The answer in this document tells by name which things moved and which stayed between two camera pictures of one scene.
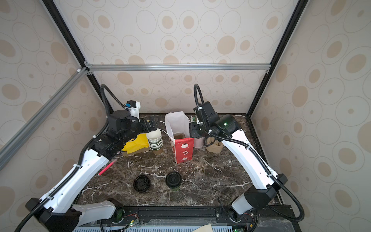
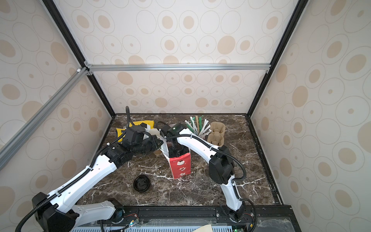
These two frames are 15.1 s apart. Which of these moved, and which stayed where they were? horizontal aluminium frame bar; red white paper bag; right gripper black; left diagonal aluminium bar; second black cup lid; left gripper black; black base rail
Moved: red white paper bag; left gripper black; right gripper black
Stayed: left diagonal aluminium bar; second black cup lid; horizontal aluminium frame bar; black base rail
